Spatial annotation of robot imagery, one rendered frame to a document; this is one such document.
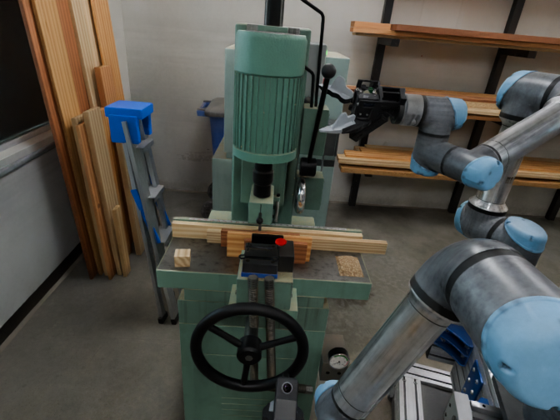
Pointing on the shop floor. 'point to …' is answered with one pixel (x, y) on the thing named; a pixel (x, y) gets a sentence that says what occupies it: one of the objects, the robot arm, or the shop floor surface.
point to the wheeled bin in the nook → (216, 110)
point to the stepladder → (144, 188)
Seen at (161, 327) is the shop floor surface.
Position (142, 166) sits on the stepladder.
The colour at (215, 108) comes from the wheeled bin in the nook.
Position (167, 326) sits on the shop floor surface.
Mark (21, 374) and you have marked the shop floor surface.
